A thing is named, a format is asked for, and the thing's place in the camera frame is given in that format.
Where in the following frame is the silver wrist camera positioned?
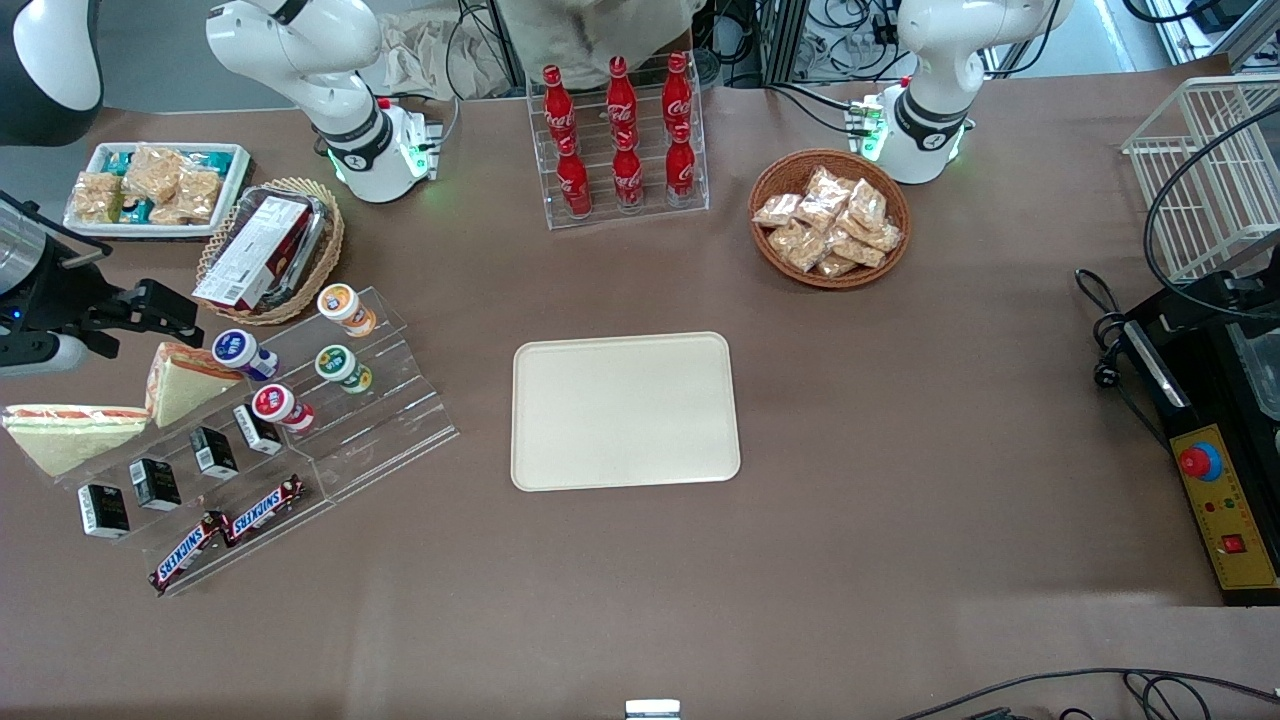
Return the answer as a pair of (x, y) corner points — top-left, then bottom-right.
(0, 333), (90, 378)

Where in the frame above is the clear acrylic tiered display stand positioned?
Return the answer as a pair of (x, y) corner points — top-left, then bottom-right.
(58, 285), (462, 599)

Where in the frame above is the person in beige clothing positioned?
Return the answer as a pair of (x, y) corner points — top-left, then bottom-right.
(494, 0), (709, 93)

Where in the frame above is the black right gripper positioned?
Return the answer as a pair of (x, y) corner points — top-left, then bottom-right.
(0, 238), (202, 359)

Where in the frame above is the long black looping cable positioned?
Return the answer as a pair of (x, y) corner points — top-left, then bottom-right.
(1143, 100), (1280, 323)

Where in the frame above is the large wrapped triangle sandwich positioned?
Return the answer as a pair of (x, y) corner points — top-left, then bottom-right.
(2, 403), (152, 478)

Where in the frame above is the red Coca-Cola bottle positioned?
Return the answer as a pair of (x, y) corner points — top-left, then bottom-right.
(665, 123), (698, 202)
(556, 135), (592, 219)
(606, 56), (639, 137)
(611, 130), (645, 210)
(542, 64), (577, 142)
(661, 52), (694, 131)

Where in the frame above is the black cable with plug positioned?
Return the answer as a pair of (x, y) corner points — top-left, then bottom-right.
(1075, 267), (1179, 451)

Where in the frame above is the green gum bottle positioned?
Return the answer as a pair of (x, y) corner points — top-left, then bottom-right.
(315, 344), (375, 395)

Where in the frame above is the small wrapped triangle sandwich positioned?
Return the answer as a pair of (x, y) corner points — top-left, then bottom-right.
(145, 341), (242, 429)

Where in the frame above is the black cable along table edge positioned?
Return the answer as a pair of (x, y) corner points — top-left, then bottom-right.
(895, 667), (1280, 720)

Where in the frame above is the beige plastic tray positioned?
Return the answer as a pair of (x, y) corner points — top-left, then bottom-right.
(511, 331), (742, 493)

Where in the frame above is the black control box yellow panel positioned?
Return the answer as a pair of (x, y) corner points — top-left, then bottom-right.
(1118, 268), (1280, 607)

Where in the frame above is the red gum bottle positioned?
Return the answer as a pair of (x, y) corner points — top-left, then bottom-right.
(250, 383), (317, 433)

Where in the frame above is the oval wicker basket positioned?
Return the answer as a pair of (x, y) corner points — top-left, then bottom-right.
(195, 177), (346, 327)

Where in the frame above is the clear acrylic bottle rack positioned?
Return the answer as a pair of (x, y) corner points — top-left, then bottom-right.
(525, 52), (711, 232)

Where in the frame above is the purple gum bottle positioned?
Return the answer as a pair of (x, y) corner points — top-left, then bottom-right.
(211, 328), (281, 382)

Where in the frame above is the orange gum bottle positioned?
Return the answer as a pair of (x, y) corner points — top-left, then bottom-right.
(317, 283), (379, 338)

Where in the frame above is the crumpled white cloth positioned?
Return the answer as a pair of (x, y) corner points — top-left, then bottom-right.
(378, 14), (513, 102)

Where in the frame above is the white rectangular snack tray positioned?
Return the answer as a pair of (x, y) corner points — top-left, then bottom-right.
(63, 142), (254, 240)

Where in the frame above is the red emergency stop button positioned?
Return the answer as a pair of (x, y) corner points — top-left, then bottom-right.
(1178, 441), (1224, 482)

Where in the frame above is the red and white box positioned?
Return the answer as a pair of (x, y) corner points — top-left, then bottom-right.
(192, 194), (313, 312)

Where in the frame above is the round wicker basket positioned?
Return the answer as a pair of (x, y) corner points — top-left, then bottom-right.
(748, 149), (912, 290)

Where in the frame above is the golden rice snack packet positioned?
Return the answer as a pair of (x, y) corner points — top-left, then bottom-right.
(124, 145), (187, 204)
(70, 171), (125, 224)
(150, 168), (224, 225)

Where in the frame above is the small black carton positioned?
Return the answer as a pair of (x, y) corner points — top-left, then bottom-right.
(189, 426), (241, 481)
(129, 457), (184, 513)
(78, 483), (132, 541)
(233, 403), (285, 456)

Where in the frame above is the Snickers bar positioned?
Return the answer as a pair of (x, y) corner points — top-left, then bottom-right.
(148, 511), (230, 596)
(221, 474), (306, 547)

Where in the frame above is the white wire basket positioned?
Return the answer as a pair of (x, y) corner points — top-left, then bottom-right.
(1120, 74), (1280, 287)

